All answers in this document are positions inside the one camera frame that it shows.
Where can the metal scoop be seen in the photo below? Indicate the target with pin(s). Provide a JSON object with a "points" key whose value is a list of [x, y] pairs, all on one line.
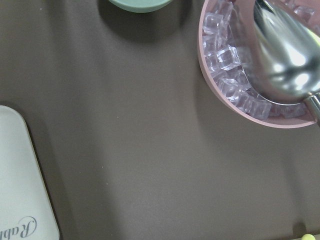
{"points": [[287, 57]]}

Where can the pink bowl of ice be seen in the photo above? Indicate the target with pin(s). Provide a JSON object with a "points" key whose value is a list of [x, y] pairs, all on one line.
{"points": [[226, 46]]}

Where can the cream rabbit tray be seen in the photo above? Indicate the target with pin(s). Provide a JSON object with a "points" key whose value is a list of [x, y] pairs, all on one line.
{"points": [[25, 208]]}

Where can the green bowl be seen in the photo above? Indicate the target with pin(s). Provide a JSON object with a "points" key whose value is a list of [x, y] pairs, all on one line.
{"points": [[141, 6]]}

